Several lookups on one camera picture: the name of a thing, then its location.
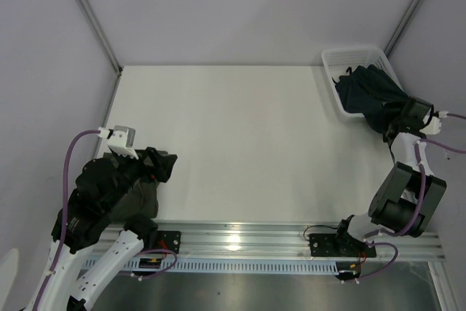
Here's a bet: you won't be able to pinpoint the white perforated plastic basket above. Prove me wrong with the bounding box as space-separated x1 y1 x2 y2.
321 44 402 122

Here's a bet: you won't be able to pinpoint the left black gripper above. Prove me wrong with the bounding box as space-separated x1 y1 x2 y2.
103 145 177 212

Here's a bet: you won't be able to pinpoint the left aluminium frame post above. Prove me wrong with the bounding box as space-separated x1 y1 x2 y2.
75 0 122 76

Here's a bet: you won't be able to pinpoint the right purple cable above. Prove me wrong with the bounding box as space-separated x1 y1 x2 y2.
341 110 466 285

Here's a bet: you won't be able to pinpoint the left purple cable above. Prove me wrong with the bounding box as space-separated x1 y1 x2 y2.
27 128 179 311

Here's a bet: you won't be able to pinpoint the slotted grey cable duct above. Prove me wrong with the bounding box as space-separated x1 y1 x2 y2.
82 256 338 274

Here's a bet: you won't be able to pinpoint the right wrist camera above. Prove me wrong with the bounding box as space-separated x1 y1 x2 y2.
421 111 448 135

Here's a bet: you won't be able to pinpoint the purple cable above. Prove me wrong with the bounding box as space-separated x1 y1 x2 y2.
341 110 466 285
27 128 179 311

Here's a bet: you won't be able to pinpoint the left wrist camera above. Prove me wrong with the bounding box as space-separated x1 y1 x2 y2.
107 125 138 160

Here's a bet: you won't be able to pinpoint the aluminium mounting rail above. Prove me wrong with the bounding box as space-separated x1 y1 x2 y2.
157 221 446 262

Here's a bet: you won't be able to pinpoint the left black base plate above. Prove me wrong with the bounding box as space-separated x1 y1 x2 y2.
155 231 182 253

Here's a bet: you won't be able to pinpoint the dark teal shorts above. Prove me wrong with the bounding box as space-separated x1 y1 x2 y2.
333 65 408 134

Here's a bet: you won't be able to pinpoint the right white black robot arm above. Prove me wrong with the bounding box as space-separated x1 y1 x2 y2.
332 97 447 256

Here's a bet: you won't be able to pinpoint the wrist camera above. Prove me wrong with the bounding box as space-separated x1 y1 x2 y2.
421 111 448 135
107 125 138 160

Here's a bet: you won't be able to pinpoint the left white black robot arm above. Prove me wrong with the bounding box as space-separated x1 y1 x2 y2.
26 147 178 310

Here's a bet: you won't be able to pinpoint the aluminium frame post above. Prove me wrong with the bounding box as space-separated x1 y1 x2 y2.
75 0 122 76
384 0 425 57

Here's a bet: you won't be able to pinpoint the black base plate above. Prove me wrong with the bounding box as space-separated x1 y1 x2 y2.
309 233 376 258
155 231 182 253

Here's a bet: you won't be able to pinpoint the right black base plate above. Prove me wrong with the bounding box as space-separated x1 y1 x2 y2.
309 233 376 258

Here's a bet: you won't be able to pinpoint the right aluminium frame post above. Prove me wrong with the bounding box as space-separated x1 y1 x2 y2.
384 0 425 57

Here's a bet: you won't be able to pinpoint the olive green shorts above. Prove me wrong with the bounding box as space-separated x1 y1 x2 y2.
103 152 159 224

